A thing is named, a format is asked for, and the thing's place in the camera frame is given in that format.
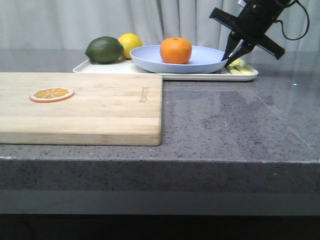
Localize yellow lemon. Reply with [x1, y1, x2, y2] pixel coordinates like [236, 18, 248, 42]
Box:
[118, 33, 143, 59]

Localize wooden cutting board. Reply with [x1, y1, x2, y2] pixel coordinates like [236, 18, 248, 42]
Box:
[0, 72, 163, 146]

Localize orange fruit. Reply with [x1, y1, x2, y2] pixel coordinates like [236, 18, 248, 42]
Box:
[159, 37, 192, 64]

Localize cream serving tray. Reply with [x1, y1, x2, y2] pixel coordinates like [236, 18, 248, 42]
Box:
[72, 57, 259, 82]

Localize yellow plastic fork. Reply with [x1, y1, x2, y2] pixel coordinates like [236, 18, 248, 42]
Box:
[227, 65, 253, 75]

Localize green lime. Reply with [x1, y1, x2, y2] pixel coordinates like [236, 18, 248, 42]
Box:
[85, 36, 124, 64]

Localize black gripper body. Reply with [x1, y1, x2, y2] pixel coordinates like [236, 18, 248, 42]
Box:
[209, 0, 286, 60]

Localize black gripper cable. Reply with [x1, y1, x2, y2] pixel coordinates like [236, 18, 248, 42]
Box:
[274, 0, 311, 41]

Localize orange slice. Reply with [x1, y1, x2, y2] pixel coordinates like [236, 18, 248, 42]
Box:
[29, 87, 75, 103]

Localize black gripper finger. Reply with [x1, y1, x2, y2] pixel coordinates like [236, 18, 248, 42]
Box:
[224, 41, 255, 68]
[221, 31, 242, 62]

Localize light blue plate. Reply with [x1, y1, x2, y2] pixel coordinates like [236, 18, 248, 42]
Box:
[130, 45, 227, 74]

